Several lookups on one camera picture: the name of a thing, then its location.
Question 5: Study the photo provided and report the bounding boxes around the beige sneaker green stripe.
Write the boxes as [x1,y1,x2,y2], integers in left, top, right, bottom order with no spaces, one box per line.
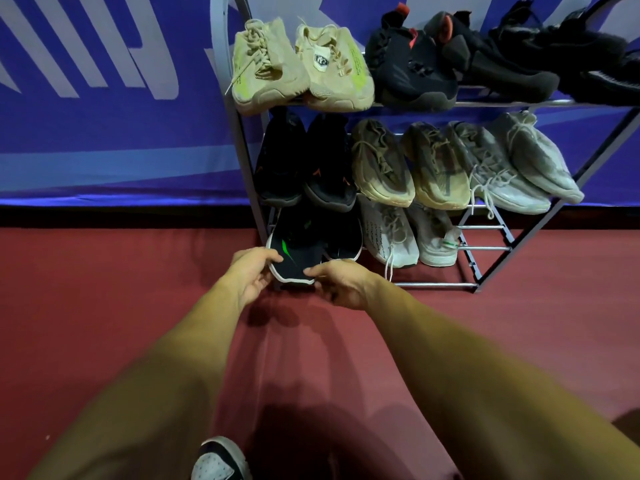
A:
[293,16,376,114]

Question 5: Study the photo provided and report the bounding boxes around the tan chunky sneaker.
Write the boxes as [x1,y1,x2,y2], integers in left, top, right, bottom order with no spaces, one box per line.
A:
[399,121,473,211]
[349,118,417,209]

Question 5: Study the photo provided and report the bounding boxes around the plain black shoe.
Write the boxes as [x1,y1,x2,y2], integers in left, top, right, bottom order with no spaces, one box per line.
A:
[557,49,640,108]

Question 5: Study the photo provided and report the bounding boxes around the person's left hand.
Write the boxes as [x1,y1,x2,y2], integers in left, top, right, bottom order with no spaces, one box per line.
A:
[219,246,285,311]

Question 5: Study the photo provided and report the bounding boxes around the black green sneaker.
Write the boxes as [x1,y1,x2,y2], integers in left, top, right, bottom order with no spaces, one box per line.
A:
[265,204,331,285]
[323,207,365,263]

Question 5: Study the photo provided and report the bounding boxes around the white knit sneaker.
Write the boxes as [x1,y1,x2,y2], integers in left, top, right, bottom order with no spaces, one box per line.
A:
[357,194,421,282]
[405,200,461,269]

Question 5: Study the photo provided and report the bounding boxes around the person's right forearm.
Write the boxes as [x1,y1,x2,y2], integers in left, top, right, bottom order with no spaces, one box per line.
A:
[367,277,640,480]

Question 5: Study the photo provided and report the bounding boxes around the person's left forearm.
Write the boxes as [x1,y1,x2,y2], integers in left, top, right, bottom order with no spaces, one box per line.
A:
[27,279,246,480]

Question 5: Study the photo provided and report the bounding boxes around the blue printed wall banner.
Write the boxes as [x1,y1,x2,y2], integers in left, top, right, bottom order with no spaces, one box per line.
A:
[0,0,640,208]

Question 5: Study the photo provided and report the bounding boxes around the black strap sneaker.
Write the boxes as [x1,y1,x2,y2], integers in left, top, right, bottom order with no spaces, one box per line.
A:
[487,0,629,71]

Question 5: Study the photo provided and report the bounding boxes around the beige knit sneaker plain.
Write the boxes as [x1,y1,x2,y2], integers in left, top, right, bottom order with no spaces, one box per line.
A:
[225,17,311,117]

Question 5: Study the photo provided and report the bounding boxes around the black white worn shoe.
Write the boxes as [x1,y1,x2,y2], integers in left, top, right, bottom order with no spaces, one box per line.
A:
[189,436,253,480]

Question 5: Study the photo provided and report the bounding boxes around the grey white sneaker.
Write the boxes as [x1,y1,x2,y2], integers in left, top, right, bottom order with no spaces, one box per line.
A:
[443,119,553,221]
[487,110,586,205]

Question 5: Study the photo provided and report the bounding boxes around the person's right hand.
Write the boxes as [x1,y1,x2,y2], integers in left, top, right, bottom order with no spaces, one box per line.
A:
[302,258,383,312]

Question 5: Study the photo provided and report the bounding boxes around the black orange sneaker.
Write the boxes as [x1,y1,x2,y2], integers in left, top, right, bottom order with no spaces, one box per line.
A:
[302,113,359,214]

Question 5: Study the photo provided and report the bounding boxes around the black shoe orange marks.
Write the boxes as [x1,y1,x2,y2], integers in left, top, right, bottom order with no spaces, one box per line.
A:
[255,108,307,208]

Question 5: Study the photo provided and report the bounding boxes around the grey metal shoe rack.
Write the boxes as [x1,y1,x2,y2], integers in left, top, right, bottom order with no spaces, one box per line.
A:
[209,0,640,294]

